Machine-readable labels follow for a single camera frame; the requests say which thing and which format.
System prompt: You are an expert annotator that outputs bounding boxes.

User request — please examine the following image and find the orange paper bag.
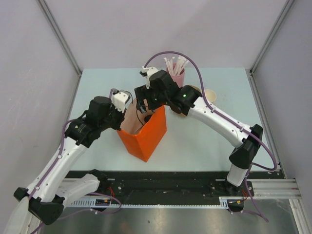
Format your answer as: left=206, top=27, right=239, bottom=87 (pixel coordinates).
left=117, top=99, right=167, bottom=162

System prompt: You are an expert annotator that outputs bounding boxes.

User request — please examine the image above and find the black plastic cup lid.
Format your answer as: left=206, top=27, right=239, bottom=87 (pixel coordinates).
left=144, top=115, right=152, bottom=123

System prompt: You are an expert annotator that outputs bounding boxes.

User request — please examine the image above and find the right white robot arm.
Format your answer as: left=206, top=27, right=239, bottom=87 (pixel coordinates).
left=135, top=67, right=263, bottom=195

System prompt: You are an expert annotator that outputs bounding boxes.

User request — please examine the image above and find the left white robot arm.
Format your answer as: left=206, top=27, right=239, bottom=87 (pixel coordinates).
left=14, top=92, right=130, bottom=225

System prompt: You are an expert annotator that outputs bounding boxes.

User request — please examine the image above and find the pink straw holder cup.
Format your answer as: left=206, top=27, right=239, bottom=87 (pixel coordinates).
left=170, top=69, right=185, bottom=87

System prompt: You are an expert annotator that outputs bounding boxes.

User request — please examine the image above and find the white wrapped straws bundle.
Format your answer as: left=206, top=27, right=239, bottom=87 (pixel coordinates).
left=164, top=56, right=189, bottom=76

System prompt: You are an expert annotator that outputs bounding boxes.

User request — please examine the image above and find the stack of brown paper cups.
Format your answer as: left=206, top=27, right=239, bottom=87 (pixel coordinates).
left=204, top=89, right=216, bottom=104

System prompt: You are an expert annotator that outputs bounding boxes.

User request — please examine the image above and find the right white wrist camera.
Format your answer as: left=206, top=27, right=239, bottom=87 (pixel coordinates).
left=139, top=67, right=158, bottom=89

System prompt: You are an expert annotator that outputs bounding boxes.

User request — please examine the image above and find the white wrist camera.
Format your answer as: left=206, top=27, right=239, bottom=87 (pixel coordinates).
left=111, top=89, right=131, bottom=113
left=139, top=67, right=158, bottom=89

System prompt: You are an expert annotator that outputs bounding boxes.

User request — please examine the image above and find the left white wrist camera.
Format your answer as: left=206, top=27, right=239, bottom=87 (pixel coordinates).
left=111, top=89, right=131, bottom=113

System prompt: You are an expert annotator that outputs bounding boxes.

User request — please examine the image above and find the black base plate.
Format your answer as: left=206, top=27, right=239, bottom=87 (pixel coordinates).
left=65, top=170, right=285, bottom=198

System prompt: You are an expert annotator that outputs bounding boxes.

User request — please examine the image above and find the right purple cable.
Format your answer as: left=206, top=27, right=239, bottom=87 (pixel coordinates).
left=143, top=51, right=278, bottom=222

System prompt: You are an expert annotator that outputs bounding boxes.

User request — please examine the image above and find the purple cable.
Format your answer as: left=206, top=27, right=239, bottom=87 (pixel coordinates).
left=143, top=51, right=278, bottom=222
left=29, top=88, right=122, bottom=234

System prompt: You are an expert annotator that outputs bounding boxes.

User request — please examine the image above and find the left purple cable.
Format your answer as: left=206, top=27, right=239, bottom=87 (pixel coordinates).
left=29, top=88, right=122, bottom=234

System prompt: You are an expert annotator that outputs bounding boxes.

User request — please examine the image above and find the white cable duct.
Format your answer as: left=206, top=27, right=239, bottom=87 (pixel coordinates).
left=69, top=195, right=228, bottom=209

